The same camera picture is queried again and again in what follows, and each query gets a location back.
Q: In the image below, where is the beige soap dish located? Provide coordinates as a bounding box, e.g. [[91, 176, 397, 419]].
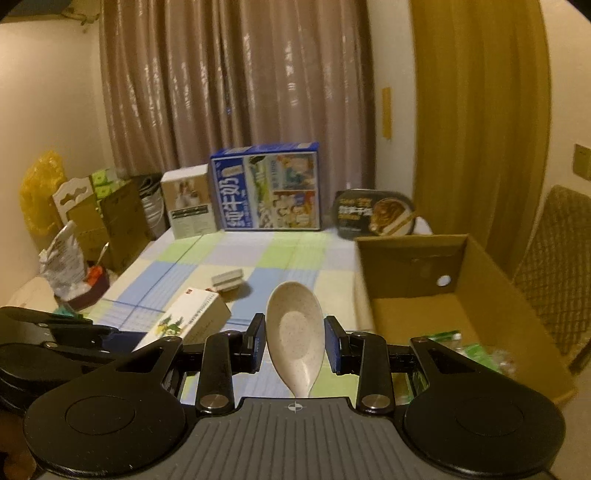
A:
[[211, 267, 245, 294]]

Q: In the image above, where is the beige shiny curtain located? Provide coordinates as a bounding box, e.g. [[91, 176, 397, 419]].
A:
[[99, 0, 375, 186]]

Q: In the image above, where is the grey striped bag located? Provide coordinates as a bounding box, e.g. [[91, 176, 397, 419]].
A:
[[138, 172, 168, 241]]

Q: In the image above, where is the yellow plastic bag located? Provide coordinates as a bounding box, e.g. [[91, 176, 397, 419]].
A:
[[19, 151, 68, 236]]

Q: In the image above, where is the maroon tray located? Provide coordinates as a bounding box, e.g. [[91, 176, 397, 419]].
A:
[[59, 265, 112, 311]]

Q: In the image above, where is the beige speckled spoon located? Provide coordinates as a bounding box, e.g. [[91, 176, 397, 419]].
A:
[[265, 281, 324, 399]]

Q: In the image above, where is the small brown cardboard box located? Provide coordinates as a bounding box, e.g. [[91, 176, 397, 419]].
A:
[[69, 216, 117, 274]]

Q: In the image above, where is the long white box green print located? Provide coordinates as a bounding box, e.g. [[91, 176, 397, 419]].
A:
[[133, 287, 232, 352]]

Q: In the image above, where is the blue illustrated carton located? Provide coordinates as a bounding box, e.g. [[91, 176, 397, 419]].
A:
[[209, 141, 322, 232]]

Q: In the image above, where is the printed silver bag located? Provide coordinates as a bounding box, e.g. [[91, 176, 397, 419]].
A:
[[39, 220, 89, 299]]

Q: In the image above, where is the tall brown cardboard box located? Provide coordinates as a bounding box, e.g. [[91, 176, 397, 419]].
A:
[[99, 180, 156, 274]]

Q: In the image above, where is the mustard curtain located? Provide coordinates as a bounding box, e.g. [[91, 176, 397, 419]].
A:
[[409, 0, 555, 283]]

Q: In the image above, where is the black meal container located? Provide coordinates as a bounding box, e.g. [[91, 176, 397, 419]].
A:
[[334, 189, 417, 240]]

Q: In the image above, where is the quilted brown chair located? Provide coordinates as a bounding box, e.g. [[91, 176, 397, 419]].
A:
[[510, 184, 591, 376]]

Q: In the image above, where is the white box with photo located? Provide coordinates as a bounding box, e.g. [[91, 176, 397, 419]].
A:
[[160, 163, 217, 240]]

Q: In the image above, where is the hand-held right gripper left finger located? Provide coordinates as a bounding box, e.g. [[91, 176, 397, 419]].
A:
[[113, 315, 268, 415]]

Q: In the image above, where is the yellow hanging strip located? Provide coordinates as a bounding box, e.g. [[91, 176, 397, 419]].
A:
[[380, 86, 393, 140]]

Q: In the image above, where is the white die-cut carton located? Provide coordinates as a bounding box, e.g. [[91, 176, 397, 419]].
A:
[[51, 175, 100, 232]]

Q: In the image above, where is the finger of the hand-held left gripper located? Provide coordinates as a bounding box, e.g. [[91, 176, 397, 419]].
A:
[[0, 306, 140, 352]]

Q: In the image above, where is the plaid cloth desktop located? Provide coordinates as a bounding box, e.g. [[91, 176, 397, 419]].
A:
[[87, 228, 376, 403]]

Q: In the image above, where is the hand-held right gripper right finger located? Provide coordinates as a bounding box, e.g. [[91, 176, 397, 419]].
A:
[[324, 315, 467, 415]]

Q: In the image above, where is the green tissue pack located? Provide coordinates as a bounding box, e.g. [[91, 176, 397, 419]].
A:
[[89, 167, 133, 199]]

